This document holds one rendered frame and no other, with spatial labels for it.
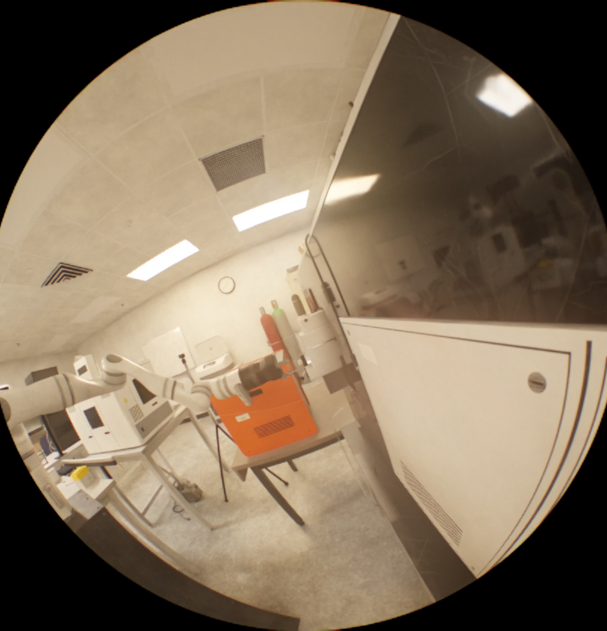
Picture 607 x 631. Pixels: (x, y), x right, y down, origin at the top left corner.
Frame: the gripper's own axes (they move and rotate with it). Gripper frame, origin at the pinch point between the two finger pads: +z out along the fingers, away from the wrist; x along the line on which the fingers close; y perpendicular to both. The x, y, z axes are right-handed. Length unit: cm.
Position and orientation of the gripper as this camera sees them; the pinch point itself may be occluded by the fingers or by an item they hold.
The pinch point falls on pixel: (299, 362)
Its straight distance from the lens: 63.0
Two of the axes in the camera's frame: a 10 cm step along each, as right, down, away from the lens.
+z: 9.1, -4.0, 0.8
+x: 3.0, 7.9, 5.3
